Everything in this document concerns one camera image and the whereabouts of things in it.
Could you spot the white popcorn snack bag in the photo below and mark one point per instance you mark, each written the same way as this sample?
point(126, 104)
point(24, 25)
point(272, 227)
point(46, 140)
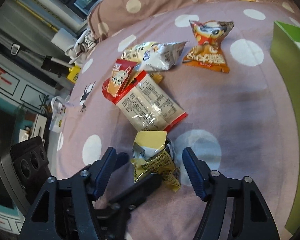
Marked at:
point(154, 56)

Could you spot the yellow snack bag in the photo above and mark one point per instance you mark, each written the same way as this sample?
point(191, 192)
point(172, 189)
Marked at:
point(153, 153)

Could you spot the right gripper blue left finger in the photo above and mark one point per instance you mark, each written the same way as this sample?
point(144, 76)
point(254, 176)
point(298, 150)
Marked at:
point(46, 218)

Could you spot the striped white cloth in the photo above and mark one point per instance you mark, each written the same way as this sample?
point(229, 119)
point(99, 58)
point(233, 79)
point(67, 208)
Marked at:
point(82, 48)

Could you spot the white paper roll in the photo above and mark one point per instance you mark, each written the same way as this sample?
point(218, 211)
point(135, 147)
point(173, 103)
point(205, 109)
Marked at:
point(63, 39)

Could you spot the orange rice cracker pack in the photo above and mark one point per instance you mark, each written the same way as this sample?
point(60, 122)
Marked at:
point(156, 77)

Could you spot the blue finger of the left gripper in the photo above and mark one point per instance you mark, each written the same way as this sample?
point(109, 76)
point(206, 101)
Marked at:
point(137, 194)

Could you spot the red milk tea packet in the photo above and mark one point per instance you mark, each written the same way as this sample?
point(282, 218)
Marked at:
point(120, 74)

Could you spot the polka dot bed cover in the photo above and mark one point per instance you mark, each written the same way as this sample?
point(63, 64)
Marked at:
point(241, 123)

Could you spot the red-edged white snack pack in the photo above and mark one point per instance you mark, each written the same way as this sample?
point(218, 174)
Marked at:
point(147, 106)

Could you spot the orange cartoon snack bag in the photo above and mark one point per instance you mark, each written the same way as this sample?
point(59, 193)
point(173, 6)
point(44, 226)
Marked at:
point(208, 53)

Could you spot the white plastic bag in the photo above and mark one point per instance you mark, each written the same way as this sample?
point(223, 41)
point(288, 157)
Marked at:
point(59, 108)

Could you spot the green cardboard box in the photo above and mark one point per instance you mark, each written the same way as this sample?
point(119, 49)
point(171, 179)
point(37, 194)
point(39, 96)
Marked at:
point(285, 52)

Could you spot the yellow small box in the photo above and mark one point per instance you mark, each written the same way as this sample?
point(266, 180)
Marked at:
point(74, 74)

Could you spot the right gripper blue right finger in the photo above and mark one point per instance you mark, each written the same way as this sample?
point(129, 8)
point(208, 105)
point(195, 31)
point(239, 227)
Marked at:
point(251, 216)

